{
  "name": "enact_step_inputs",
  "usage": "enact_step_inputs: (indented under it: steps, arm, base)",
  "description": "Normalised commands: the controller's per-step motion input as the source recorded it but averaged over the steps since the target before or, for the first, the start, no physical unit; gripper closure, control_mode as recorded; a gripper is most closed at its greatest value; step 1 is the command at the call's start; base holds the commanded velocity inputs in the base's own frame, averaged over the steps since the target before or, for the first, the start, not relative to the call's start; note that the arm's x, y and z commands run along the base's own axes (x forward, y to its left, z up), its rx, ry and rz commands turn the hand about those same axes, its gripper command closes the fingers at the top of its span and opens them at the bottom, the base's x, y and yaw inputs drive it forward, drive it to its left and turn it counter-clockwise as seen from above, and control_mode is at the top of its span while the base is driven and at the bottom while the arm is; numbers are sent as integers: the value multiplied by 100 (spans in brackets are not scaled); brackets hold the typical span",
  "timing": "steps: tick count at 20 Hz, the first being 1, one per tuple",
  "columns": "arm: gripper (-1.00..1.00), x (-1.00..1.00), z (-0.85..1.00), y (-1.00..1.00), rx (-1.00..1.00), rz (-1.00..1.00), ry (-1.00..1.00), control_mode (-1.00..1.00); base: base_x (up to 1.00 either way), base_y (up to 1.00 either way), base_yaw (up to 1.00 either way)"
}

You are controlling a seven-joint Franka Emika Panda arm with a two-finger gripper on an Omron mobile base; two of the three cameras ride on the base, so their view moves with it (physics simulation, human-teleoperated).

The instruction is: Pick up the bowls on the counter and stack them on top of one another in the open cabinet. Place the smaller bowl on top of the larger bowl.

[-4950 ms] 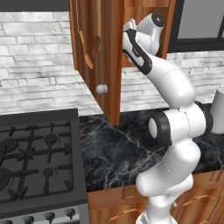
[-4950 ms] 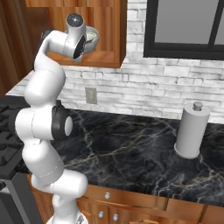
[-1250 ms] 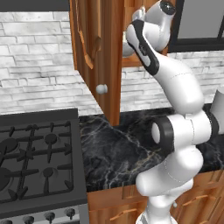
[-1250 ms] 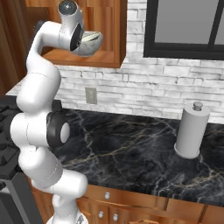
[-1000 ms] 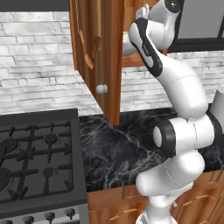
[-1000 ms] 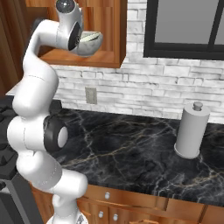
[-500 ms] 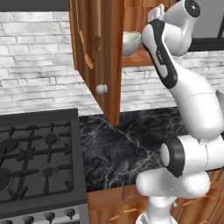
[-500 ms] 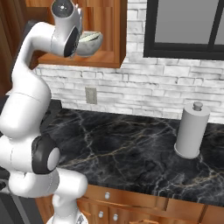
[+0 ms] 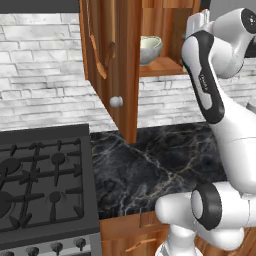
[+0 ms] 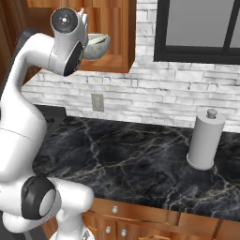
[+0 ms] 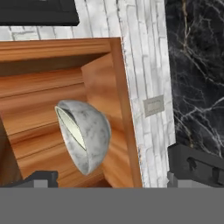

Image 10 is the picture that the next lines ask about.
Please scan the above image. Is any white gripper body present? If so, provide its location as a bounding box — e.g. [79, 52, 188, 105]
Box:
[78, 7, 91, 48]

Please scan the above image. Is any grey bowl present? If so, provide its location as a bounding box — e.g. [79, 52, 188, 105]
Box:
[83, 33, 112, 62]

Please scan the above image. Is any wooden cabinet door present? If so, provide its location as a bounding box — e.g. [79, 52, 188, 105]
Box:
[0, 0, 30, 95]

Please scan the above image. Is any black hob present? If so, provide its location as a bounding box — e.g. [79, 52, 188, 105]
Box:
[35, 104, 68, 139]

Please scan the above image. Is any black framed window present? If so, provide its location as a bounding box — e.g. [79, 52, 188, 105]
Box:
[153, 0, 240, 66]

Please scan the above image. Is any white paper towel roll holder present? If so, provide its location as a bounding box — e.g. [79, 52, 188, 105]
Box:
[186, 108, 227, 172]

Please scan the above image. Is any wooden drawer front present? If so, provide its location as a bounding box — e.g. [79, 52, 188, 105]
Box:
[89, 197, 180, 227]
[177, 212, 221, 240]

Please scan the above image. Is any wooden cupboard door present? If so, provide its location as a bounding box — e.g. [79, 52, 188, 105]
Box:
[82, 215, 117, 240]
[115, 219, 176, 240]

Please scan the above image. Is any open wooden wall cabinet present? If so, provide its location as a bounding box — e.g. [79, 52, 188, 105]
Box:
[26, 0, 138, 74]

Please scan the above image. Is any grey wall outlet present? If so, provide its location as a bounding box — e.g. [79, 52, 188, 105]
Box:
[90, 93, 105, 113]

